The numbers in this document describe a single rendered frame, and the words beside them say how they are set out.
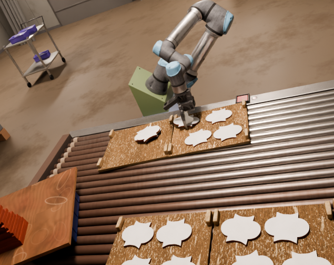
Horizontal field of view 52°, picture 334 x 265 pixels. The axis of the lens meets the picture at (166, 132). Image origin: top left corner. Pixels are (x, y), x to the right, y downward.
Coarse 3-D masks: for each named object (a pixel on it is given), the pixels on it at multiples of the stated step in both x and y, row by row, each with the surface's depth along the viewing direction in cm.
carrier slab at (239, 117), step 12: (216, 108) 191; (228, 108) 187; (240, 108) 183; (204, 120) 186; (228, 120) 178; (240, 120) 174; (180, 132) 184; (192, 132) 181; (180, 144) 176; (204, 144) 169; (216, 144) 166; (228, 144) 162; (240, 144) 161
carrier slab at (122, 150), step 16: (128, 128) 208; (144, 128) 201; (160, 128) 195; (112, 144) 200; (128, 144) 194; (144, 144) 188; (160, 144) 182; (112, 160) 186; (128, 160) 181; (144, 160) 176
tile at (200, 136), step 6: (198, 132) 177; (204, 132) 175; (210, 132) 173; (186, 138) 177; (192, 138) 175; (198, 138) 173; (204, 138) 171; (186, 144) 173; (192, 144) 171; (198, 144) 170
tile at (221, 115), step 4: (224, 108) 187; (212, 112) 188; (216, 112) 186; (220, 112) 185; (224, 112) 184; (228, 112) 182; (208, 116) 186; (212, 116) 184; (216, 116) 183; (220, 116) 182; (224, 116) 181; (228, 116) 179; (208, 120) 183; (212, 120) 181; (216, 120) 180; (220, 120) 179; (224, 120) 178; (212, 124) 180
